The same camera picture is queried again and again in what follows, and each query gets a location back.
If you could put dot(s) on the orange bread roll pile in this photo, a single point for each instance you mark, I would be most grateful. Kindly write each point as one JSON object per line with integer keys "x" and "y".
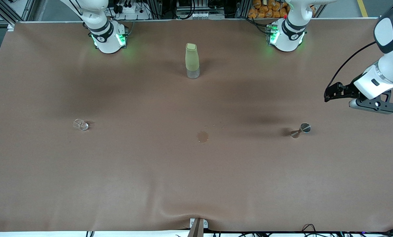
{"x": 265, "y": 10}

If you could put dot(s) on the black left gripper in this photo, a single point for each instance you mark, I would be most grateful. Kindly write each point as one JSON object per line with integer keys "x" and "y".
{"x": 346, "y": 90}

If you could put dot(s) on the metal clamp bracket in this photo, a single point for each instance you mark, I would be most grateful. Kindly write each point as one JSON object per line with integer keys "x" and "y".
{"x": 205, "y": 224}

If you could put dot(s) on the clear glass measuring cup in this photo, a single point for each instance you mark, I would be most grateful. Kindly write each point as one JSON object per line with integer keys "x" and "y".
{"x": 81, "y": 125}

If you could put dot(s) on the brown stand pole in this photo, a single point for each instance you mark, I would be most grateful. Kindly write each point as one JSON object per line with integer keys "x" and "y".
{"x": 196, "y": 230}

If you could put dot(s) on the brown table mat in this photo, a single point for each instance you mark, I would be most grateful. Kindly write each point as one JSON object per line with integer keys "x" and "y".
{"x": 196, "y": 171}

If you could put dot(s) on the pale green shaker bottle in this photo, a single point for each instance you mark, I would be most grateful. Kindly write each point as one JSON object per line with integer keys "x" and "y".
{"x": 192, "y": 59}

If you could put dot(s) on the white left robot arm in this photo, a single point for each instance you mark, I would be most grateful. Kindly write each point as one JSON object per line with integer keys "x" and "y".
{"x": 286, "y": 41}

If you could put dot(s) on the steel double-cone jigger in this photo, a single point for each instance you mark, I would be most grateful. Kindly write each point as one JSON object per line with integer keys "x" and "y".
{"x": 305, "y": 127}

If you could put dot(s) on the aluminium frame post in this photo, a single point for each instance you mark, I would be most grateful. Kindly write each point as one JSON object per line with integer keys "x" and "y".
{"x": 11, "y": 27}

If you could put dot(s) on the white power strip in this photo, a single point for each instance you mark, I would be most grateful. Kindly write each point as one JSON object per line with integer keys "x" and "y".
{"x": 130, "y": 9}

